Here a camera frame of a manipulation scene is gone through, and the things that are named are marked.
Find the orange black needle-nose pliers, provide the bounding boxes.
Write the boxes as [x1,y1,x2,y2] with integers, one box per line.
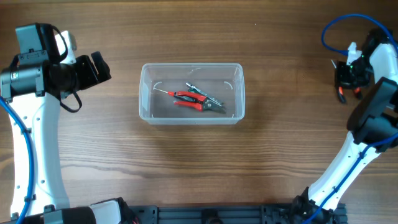
[330,58,363,105]

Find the clear plastic container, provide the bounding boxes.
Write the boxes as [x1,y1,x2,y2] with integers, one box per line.
[139,63,246,125]

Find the black red small screwdriver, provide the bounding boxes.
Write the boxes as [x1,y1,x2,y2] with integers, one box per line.
[154,88,175,96]

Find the silver combination wrench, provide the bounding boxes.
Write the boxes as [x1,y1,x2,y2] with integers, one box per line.
[186,82,223,107]

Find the green handled screwdriver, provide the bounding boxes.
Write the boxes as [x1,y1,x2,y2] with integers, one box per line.
[188,89,200,94]

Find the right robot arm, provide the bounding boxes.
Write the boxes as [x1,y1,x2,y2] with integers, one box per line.
[289,28,397,223]

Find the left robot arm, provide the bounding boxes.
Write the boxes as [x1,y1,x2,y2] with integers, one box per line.
[1,23,138,223]

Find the left blue cable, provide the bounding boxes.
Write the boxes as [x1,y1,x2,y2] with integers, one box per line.
[0,98,35,224]

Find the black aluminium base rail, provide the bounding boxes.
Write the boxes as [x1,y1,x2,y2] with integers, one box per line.
[124,203,348,224]

